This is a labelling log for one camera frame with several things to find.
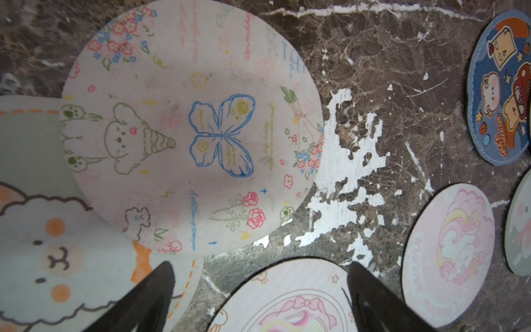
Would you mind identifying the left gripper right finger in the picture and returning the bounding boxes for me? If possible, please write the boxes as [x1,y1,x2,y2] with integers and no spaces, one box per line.
[348,262,435,331]

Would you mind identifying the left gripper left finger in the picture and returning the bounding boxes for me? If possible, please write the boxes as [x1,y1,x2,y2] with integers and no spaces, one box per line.
[85,261,175,331]

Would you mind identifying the pink unicorn cloud coaster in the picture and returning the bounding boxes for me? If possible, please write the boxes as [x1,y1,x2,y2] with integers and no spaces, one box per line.
[402,183,495,328]

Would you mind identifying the blue cartoon coaster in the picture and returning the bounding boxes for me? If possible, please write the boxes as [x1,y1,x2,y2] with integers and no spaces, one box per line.
[467,10,530,166]

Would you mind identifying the pink striped unicorn coaster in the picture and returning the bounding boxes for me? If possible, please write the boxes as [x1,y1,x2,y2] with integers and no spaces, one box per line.
[209,258,358,331]

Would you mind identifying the white sheep coaster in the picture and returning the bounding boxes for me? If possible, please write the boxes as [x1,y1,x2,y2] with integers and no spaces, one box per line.
[1,95,203,331]

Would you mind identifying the grey-green bunny coaster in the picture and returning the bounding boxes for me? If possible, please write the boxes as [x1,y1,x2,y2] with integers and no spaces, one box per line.
[504,170,530,276]

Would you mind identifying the butterfly doodle coaster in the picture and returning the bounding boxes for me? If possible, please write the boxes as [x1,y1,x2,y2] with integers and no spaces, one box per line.
[59,1,325,255]

